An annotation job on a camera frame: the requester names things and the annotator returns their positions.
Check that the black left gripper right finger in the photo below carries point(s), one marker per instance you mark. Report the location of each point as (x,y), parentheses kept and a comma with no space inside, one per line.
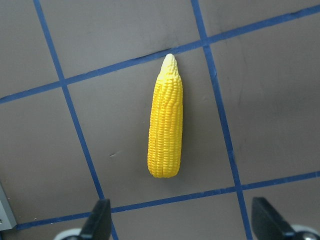
(267,223)

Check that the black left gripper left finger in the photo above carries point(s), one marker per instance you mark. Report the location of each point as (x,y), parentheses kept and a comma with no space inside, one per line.
(98,224)

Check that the yellow plastic corn cob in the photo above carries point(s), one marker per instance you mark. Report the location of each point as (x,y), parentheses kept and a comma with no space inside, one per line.
(166,121)

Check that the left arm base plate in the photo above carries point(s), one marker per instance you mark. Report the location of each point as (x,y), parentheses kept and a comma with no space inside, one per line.
(7,218)

